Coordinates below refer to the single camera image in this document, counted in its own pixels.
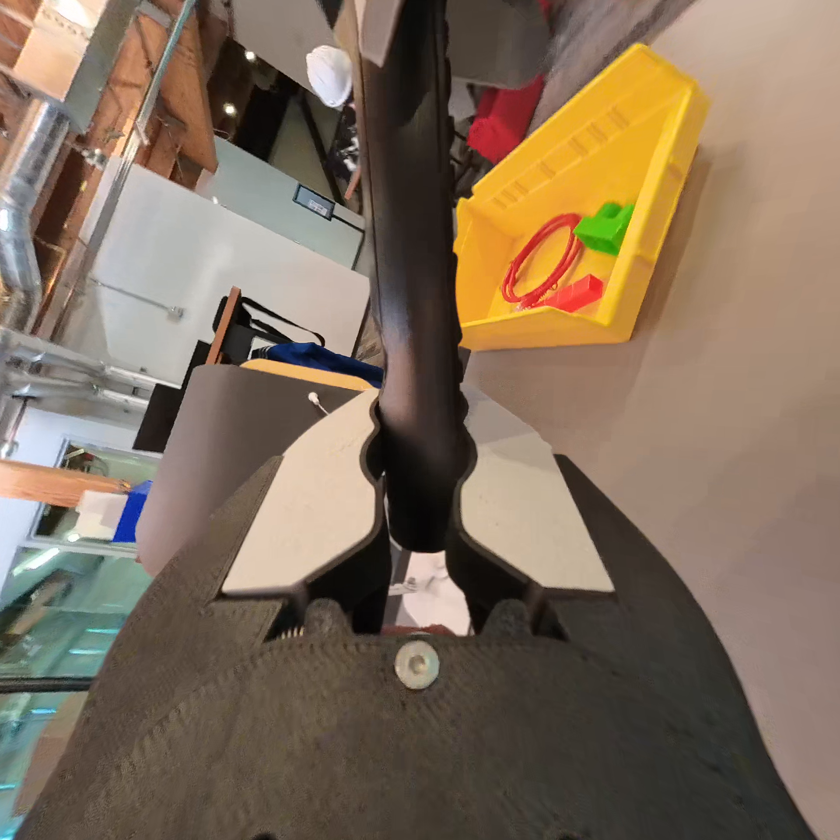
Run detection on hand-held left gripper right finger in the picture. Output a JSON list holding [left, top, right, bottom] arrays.
[[451, 387, 616, 595]]

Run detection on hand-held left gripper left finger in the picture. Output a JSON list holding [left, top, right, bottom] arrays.
[[222, 387, 391, 599]]

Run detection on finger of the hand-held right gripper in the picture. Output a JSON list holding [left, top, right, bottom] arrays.
[[353, 0, 409, 68]]

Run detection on yellow plastic bin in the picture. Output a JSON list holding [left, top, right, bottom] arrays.
[[453, 42, 711, 352]]

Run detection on red translucent block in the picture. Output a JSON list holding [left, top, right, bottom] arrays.
[[540, 273, 605, 313]]

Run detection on black remote control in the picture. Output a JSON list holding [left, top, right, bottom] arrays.
[[351, 0, 475, 553]]

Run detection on white hard hat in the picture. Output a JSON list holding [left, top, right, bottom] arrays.
[[306, 45, 355, 109]]

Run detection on red fabric bin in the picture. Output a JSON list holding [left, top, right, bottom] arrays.
[[466, 74, 547, 166]]

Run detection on dark blue bag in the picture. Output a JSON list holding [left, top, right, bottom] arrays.
[[220, 295, 385, 388]]

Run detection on blue box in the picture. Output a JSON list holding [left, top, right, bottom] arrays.
[[110, 479, 154, 544]]

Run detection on black square panel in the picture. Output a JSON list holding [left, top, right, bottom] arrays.
[[131, 382, 193, 454]]

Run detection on white box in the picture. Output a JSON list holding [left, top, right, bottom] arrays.
[[77, 489, 130, 541]]

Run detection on green plastic block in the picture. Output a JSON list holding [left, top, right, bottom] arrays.
[[573, 201, 636, 257]]

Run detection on wooden beam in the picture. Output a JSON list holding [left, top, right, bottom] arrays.
[[0, 458, 132, 508]]

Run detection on metal pipes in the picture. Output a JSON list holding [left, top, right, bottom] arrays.
[[0, 328, 178, 408]]

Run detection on small wall screen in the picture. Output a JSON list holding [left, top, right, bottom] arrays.
[[291, 183, 337, 223]]

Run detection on wooden table black frame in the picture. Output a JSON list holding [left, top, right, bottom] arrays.
[[206, 285, 260, 367]]

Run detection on red cable coil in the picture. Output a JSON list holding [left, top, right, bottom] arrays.
[[500, 213, 585, 311]]

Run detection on vertical metal duct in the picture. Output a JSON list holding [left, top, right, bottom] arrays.
[[0, 98, 70, 332]]

